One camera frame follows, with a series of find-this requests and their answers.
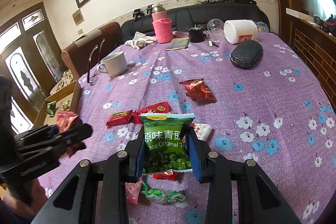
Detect white mug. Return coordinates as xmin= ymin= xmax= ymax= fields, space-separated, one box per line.
xmin=97 ymin=52 xmax=128 ymax=77

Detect purple floral tablecloth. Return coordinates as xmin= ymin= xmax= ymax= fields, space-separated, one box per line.
xmin=37 ymin=32 xmax=332 ymax=224

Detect patterned cushion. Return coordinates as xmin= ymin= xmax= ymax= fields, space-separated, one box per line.
xmin=56 ymin=70 xmax=75 ymax=90

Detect pink knitted sleeve thermos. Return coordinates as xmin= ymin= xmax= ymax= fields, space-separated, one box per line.
xmin=151 ymin=4 xmax=173 ymax=44

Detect pink snack packet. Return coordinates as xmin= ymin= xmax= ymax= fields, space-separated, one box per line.
xmin=125 ymin=181 xmax=143 ymax=205

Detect cardboard box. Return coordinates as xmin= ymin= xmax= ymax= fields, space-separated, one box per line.
xmin=34 ymin=80 xmax=82 ymax=131

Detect clear glass cup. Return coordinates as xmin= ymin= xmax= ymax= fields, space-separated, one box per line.
xmin=207 ymin=18 xmax=225 ymax=41

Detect clear packet green strips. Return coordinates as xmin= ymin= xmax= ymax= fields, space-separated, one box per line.
xmin=140 ymin=182 xmax=188 ymax=207

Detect person's left forearm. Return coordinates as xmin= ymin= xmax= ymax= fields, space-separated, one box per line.
xmin=0 ymin=178 xmax=50 ymax=224

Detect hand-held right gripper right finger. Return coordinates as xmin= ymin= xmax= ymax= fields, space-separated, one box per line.
xmin=185 ymin=127 xmax=302 ymax=224

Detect white snack packet red square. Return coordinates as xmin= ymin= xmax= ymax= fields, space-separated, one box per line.
xmin=192 ymin=123 xmax=213 ymax=140

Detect clutter of small things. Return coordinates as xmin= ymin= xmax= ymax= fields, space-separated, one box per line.
xmin=314 ymin=14 xmax=336 ymax=38

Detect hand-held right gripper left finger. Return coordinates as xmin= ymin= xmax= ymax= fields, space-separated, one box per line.
xmin=31 ymin=139 xmax=144 ymax=224

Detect blue packet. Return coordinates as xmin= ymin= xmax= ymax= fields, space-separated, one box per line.
xmin=256 ymin=21 xmax=270 ymax=33

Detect black glasses case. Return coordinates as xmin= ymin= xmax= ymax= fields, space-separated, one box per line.
xmin=230 ymin=39 xmax=263 ymax=69

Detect green pea snack packet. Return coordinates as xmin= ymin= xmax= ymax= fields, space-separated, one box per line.
xmin=140 ymin=113 xmax=195 ymax=174

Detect white cloth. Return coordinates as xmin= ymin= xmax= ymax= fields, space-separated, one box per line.
xmin=125 ymin=31 xmax=158 ymax=50

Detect dark cloth heap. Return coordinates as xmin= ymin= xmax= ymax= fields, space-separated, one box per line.
xmin=196 ymin=0 xmax=257 ymax=5

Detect dark red foil snack packet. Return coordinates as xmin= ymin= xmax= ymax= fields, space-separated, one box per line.
xmin=179 ymin=79 xmax=216 ymax=103

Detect black sofa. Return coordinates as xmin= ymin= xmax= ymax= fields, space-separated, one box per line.
xmin=121 ymin=0 xmax=270 ymax=43

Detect red cartoon face candy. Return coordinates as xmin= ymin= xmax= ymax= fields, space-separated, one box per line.
xmin=152 ymin=172 xmax=177 ymax=181

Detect small black container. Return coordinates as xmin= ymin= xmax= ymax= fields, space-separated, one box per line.
xmin=188 ymin=25 xmax=206 ymax=43

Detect bright red snack packet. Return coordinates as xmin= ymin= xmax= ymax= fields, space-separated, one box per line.
xmin=134 ymin=102 xmax=172 ymax=125

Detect wooden glass panel door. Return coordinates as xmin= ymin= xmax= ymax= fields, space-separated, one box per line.
xmin=0 ymin=2 xmax=66 ymax=135

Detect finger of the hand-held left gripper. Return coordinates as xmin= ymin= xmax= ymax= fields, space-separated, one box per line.
xmin=17 ymin=123 xmax=93 ymax=161
xmin=14 ymin=125 xmax=59 ymax=146

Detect brown armchair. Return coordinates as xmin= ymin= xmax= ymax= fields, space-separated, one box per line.
xmin=62 ymin=21 xmax=121 ymax=79

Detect small red packet gold label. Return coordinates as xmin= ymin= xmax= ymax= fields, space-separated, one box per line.
xmin=106 ymin=110 xmax=133 ymax=127

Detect white plastic jar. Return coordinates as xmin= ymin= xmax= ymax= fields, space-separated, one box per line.
xmin=224 ymin=20 xmax=258 ymax=44

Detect small wall plaque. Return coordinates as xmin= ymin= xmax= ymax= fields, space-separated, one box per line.
xmin=72 ymin=9 xmax=84 ymax=26

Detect wooden cabinet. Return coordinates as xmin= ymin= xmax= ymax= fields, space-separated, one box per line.
xmin=286 ymin=7 xmax=336 ymax=109

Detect eyeglasses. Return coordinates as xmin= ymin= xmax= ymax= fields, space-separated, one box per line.
xmin=87 ymin=38 xmax=106 ymax=85

